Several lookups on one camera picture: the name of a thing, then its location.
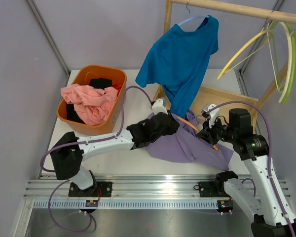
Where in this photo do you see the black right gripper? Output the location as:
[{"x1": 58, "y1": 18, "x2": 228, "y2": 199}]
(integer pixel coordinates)
[{"x1": 198, "y1": 115, "x2": 237, "y2": 145}]

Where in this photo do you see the orange brown hanger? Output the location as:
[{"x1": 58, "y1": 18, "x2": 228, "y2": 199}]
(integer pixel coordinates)
[{"x1": 177, "y1": 117, "x2": 219, "y2": 151}]

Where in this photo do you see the lilac t shirt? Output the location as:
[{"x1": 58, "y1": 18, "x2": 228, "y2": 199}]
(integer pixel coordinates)
[{"x1": 143, "y1": 114, "x2": 233, "y2": 171}]

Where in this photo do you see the orange t shirt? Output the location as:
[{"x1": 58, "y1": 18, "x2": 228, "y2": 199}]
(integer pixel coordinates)
[{"x1": 112, "y1": 82, "x2": 122, "y2": 91}]

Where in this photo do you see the pink t shirt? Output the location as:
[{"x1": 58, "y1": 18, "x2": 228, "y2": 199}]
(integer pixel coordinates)
[{"x1": 61, "y1": 83, "x2": 118, "y2": 126}]

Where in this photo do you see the black t shirt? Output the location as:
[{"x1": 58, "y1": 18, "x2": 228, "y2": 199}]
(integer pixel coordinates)
[{"x1": 66, "y1": 78, "x2": 112, "y2": 124}]

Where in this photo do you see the cream yellow hanger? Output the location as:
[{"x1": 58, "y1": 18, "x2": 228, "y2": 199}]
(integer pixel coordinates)
[{"x1": 216, "y1": 11, "x2": 279, "y2": 80}]

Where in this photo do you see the lime green hanger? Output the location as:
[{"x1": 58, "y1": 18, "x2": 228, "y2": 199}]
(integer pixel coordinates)
[{"x1": 268, "y1": 21, "x2": 296, "y2": 104}]

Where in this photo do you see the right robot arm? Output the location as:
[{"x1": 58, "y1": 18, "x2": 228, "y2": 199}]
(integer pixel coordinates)
[{"x1": 197, "y1": 104, "x2": 296, "y2": 237}]

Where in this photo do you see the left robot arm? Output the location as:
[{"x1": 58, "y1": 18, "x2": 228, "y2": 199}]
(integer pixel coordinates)
[{"x1": 50, "y1": 113, "x2": 180, "y2": 197}]

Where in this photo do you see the blue t shirt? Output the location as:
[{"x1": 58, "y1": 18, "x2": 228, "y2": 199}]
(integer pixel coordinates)
[{"x1": 136, "y1": 15, "x2": 219, "y2": 117}]

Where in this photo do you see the light blue hanger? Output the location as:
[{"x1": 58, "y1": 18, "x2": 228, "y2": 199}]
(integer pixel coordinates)
[{"x1": 177, "y1": 0, "x2": 209, "y2": 26}]

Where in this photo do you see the wooden clothes rack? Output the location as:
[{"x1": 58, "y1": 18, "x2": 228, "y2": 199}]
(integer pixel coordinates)
[{"x1": 153, "y1": 0, "x2": 296, "y2": 132}]

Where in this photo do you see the orange plastic basket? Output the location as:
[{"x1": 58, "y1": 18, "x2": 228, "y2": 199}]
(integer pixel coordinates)
[{"x1": 57, "y1": 65, "x2": 127, "y2": 136}]

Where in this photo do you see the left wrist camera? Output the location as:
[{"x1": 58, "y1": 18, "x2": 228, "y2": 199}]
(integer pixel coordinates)
[{"x1": 151, "y1": 97, "x2": 168, "y2": 115}]

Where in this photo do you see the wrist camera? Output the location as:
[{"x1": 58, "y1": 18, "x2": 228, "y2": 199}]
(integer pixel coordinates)
[
  {"x1": 201, "y1": 103, "x2": 220, "y2": 128},
  {"x1": 151, "y1": 97, "x2": 168, "y2": 115}
]

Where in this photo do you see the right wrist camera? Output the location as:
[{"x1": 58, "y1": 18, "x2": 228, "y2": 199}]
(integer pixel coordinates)
[{"x1": 201, "y1": 103, "x2": 220, "y2": 128}]

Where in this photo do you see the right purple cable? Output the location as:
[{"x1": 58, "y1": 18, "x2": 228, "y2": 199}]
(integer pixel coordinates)
[{"x1": 207, "y1": 100, "x2": 296, "y2": 237}]

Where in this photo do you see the aluminium mounting rail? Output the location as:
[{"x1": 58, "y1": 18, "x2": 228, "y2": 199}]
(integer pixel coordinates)
[{"x1": 14, "y1": 174, "x2": 296, "y2": 237}]

